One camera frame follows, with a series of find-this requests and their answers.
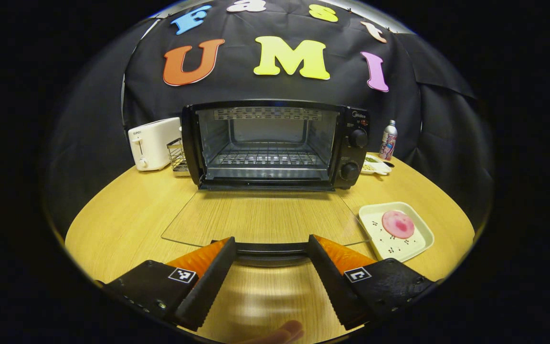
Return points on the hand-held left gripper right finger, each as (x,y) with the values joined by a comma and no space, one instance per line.
(334,286)

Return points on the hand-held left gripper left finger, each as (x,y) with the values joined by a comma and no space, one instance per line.
(210,282)

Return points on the cream square plate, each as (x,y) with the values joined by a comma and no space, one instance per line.
(380,241)

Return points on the pink round food piece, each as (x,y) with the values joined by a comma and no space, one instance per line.
(398,224)

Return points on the black electric oven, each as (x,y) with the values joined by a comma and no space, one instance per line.
(351,153)

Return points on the white divided dish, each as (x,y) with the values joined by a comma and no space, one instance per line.
(375,166)

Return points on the white toaster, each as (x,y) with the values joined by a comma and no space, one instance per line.
(153,143)

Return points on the silver printed bottle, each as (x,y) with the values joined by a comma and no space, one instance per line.
(388,141)

